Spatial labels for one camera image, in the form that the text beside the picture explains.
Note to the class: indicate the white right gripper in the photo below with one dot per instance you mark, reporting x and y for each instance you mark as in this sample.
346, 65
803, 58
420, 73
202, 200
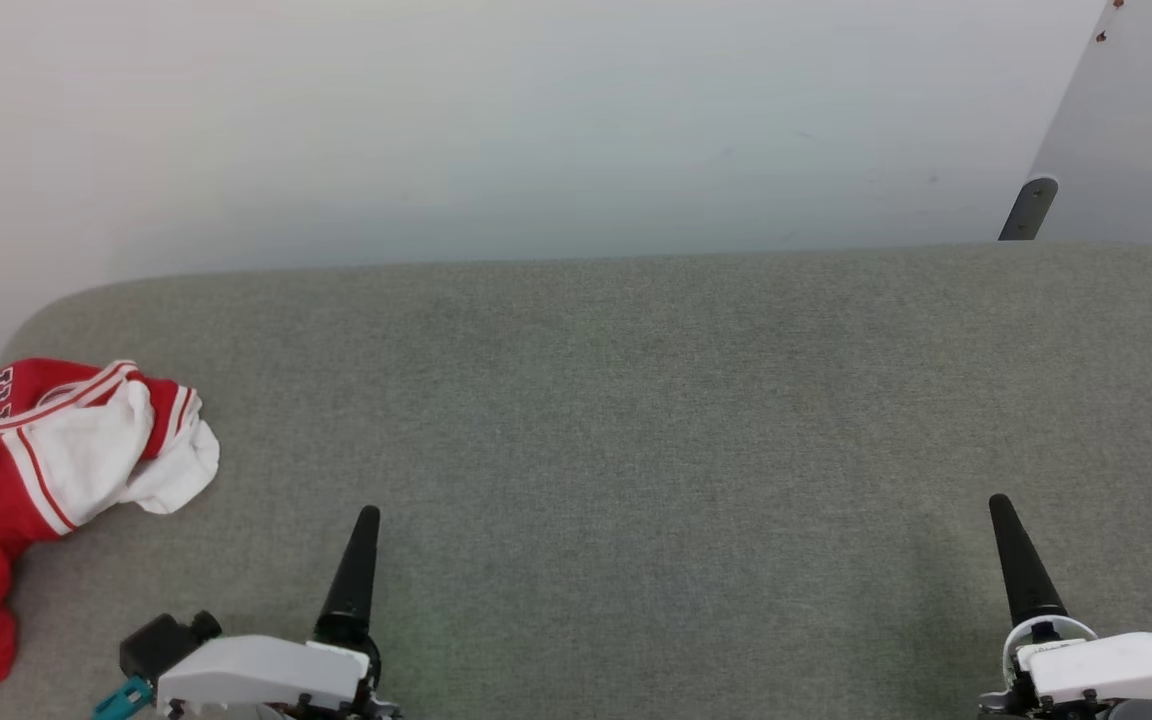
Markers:
1116, 665

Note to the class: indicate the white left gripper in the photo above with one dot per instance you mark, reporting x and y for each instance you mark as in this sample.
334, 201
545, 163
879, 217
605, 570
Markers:
256, 675

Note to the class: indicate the grey fabric sofa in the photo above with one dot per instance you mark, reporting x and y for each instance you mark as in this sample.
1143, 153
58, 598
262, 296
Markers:
636, 420

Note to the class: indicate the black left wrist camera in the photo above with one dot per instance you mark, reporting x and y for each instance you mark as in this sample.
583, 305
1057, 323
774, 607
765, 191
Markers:
156, 645

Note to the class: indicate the dark grey metal bracket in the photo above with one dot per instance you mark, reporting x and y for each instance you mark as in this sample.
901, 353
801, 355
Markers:
1029, 208

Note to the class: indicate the white wall panel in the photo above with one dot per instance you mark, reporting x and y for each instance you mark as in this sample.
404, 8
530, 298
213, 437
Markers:
1136, 130

